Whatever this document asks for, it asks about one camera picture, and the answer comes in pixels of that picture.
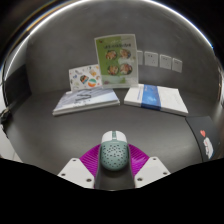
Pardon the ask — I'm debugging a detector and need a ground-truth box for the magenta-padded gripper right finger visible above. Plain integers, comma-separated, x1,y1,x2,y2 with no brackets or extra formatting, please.
127,143,172,189

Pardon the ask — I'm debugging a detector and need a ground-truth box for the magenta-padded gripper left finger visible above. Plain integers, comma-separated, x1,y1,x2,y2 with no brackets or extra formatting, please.
57,143,103,190

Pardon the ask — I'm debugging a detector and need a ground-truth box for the green and white computer mouse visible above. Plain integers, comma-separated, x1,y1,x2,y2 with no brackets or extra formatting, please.
99,130,130,172

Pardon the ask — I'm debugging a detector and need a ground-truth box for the black mouse pad, red heart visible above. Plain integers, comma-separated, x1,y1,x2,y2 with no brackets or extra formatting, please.
185,115,221,163

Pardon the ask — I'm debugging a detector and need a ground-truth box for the grey flat book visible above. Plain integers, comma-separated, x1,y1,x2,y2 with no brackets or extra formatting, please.
51,87,121,117

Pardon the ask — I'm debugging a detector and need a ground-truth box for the white book with blue stripe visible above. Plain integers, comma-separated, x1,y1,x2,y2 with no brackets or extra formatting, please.
123,83,189,117

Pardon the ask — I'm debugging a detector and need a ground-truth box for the black bag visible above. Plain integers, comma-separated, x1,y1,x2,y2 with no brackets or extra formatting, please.
0,108,14,138

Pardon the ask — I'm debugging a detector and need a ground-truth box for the small colourful printed card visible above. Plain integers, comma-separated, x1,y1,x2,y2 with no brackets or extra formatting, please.
68,64,103,92

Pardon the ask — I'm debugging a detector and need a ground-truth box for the green printed poster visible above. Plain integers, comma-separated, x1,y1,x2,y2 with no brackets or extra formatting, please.
94,33,139,89

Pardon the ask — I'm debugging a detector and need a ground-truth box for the row of white wall sockets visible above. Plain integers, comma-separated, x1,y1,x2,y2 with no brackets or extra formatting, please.
136,49,184,74

